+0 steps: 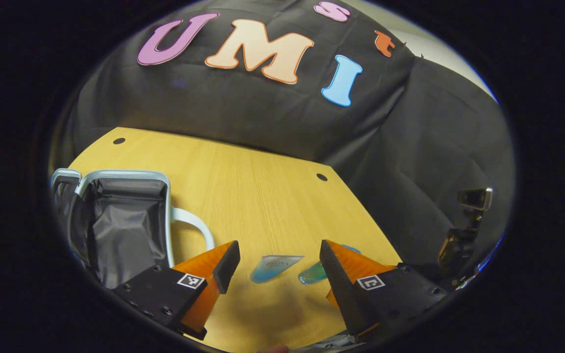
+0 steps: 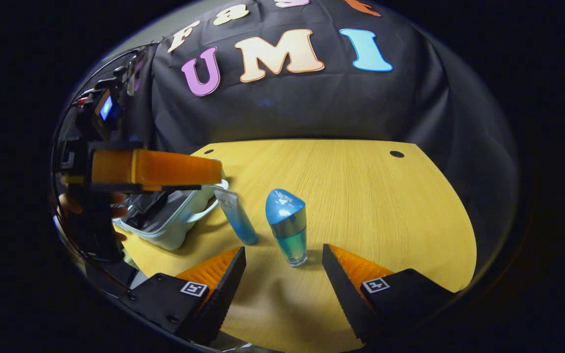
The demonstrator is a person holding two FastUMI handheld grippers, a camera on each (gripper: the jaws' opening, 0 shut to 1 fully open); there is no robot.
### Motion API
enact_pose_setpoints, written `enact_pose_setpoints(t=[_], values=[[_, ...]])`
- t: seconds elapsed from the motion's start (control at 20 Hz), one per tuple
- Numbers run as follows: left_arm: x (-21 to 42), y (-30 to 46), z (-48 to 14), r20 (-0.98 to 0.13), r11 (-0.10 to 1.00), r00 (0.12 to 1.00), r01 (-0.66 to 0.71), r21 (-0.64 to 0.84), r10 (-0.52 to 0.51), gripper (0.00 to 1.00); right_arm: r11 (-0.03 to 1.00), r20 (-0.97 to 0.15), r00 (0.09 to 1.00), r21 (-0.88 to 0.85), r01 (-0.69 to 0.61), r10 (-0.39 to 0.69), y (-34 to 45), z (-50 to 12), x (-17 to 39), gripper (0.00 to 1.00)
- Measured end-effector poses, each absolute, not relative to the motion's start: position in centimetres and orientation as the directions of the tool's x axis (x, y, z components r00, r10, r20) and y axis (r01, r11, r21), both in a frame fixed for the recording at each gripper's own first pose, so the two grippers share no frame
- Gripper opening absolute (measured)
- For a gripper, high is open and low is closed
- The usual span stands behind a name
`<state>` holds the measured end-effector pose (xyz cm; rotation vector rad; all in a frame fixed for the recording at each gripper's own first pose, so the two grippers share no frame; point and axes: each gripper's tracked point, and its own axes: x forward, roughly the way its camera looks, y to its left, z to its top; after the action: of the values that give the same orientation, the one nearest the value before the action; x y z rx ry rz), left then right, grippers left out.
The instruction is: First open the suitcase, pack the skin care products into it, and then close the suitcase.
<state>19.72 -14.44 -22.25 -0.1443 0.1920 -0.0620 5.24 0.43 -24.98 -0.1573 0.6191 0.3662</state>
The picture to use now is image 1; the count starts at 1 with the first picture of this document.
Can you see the light blue cloud-shaped suitcase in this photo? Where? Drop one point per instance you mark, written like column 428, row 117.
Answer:
column 120, row 230

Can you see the green bottle with blue cap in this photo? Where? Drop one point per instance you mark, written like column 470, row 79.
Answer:
column 312, row 274

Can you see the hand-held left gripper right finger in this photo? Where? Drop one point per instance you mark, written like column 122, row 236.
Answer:
column 339, row 289

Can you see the blue skin care tube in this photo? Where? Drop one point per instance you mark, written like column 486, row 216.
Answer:
column 272, row 268

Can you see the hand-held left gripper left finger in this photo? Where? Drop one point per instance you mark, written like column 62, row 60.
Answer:
column 228, row 267

